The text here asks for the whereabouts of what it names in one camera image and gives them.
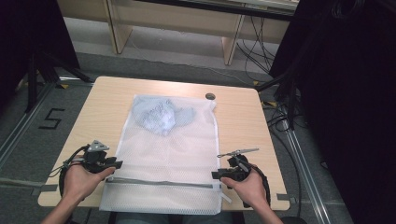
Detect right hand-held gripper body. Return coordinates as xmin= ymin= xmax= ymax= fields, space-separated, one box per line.
xmin=217 ymin=147 xmax=261 ymax=183

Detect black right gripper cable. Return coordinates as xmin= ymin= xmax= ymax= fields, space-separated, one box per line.
xmin=242 ymin=163 xmax=273 ymax=209

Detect metal floor rail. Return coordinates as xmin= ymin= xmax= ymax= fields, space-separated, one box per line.
xmin=0 ymin=79 xmax=64 ymax=169
xmin=279 ymin=118 xmax=332 ymax=224

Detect black curtain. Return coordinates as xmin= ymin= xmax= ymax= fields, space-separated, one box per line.
xmin=0 ymin=0 xmax=81 ymax=110
xmin=268 ymin=0 xmax=396 ymax=224

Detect white mesh laundry bag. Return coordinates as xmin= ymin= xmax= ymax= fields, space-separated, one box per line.
xmin=99 ymin=93 xmax=233 ymax=216

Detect person's left hand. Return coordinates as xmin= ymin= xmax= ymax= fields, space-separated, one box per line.
xmin=61 ymin=161 xmax=117 ymax=203

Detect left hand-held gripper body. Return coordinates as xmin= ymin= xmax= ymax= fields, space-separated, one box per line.
xmin=81 ymin=140 xmax=118 ymax=175

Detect light blue garment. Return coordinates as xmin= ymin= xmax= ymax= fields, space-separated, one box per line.
xmin=133 ymin=95 xmax=197 ymax=136

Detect person's right hand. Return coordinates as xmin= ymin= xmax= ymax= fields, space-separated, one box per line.
xmin=219 ymin=163 xmax=269 ymax=210

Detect black floor cables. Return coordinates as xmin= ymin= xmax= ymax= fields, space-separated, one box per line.
xmin=235 ymin=15 xmax=283 ymax=82

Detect light wooden desk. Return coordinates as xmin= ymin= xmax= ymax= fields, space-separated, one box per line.
xmin=56 ymin=0 xmax=301 ymax=66

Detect black metal stand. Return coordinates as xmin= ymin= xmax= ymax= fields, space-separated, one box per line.
xmin=255 ymin=66 xmax=302 ymax=132
xmin=23 ymin=50 xmax=95 ymax=114

